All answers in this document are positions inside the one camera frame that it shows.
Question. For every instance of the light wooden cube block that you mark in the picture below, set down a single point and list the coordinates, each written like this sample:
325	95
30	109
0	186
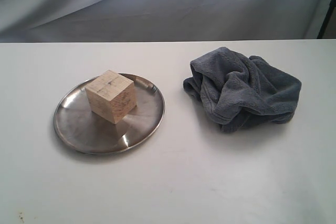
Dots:
111	96

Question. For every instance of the grey fleece towel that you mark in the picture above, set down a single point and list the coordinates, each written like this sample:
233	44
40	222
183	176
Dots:
239	92

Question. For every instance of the round stainless steel plate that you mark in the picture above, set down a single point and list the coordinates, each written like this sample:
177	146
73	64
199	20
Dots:
86	132

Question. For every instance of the grey backdrop cloth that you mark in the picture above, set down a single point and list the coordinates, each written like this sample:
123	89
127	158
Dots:
159	20

